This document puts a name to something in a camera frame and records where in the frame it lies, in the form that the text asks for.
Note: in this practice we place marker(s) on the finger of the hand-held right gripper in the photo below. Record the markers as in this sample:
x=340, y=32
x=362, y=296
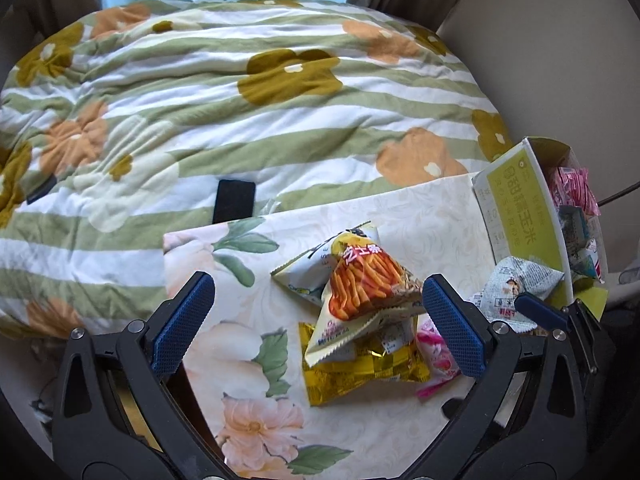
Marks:
x=540, y=310

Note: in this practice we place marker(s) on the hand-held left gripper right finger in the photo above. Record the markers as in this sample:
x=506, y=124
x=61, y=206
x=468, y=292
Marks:
x=452, y=327

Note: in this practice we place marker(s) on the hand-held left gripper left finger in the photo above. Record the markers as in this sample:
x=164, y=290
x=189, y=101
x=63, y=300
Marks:
x=182, y=325

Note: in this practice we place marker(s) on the pink floral snack packet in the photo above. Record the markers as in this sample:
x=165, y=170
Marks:
x=440, y=360

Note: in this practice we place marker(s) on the newspaper print snack packet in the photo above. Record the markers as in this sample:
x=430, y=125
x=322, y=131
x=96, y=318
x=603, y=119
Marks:
x=520, y=280

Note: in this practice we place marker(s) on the white blue snack packet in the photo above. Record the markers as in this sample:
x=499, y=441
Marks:
x=584, y=256

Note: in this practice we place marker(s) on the orange sticks snack packet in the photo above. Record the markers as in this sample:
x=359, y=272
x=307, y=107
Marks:
x=365, y=280

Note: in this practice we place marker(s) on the green cardboard box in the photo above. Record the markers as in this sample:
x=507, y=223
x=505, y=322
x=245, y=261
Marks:
x=520, y=200

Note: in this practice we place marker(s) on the gold yellow snack packet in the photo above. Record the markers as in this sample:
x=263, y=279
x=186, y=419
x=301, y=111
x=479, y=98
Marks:
x=350, y=377

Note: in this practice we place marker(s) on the pink white snack packet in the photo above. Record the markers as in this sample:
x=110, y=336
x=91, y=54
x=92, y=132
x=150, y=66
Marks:
x=570, y=187

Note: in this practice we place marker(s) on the pale lemon print snack packet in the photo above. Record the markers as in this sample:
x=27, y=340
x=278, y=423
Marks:
x=300, y=270

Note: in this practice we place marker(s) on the black phone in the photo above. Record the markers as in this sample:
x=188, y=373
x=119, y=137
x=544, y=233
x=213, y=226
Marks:
x=233, y=200

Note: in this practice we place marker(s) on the dark flat object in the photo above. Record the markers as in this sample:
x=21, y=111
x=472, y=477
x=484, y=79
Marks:
x=41, y=190

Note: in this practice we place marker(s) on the floral striped blanket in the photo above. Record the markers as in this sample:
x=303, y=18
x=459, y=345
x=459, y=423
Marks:
x=200, y=110

